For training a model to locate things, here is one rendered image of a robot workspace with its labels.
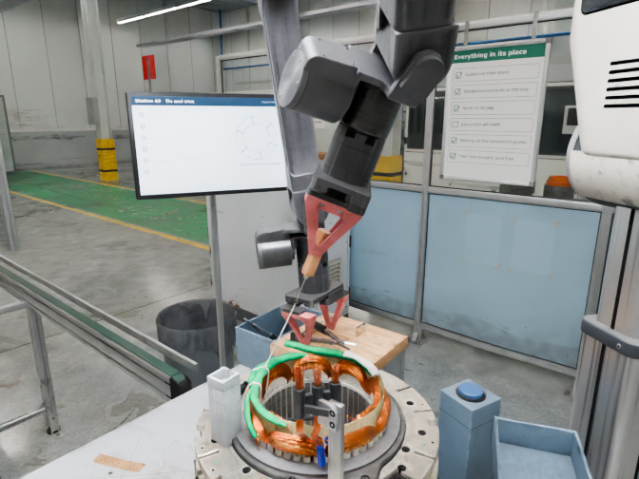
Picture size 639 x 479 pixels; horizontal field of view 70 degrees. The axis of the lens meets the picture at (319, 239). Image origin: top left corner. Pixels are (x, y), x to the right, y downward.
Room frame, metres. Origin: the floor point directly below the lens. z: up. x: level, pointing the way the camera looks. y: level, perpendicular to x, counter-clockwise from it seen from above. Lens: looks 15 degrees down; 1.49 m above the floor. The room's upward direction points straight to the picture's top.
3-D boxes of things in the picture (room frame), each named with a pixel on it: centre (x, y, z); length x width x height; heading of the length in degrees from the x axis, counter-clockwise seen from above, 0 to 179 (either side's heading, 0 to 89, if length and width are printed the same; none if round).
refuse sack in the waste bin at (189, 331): (2.08, 0.60, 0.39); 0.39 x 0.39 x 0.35
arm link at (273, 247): (0.78, 0.05, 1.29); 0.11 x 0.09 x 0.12; 103
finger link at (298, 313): (0.77, 0.02, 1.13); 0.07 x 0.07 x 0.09; 54
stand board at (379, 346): (0.82, -0.04, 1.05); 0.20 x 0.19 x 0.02; 53
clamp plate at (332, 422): (0.40, -0.01, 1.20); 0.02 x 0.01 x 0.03; 48
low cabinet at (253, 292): (3.27, 0.31, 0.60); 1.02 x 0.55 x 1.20; 50
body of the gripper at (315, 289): (0.80, 0.01, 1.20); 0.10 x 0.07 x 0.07; 144
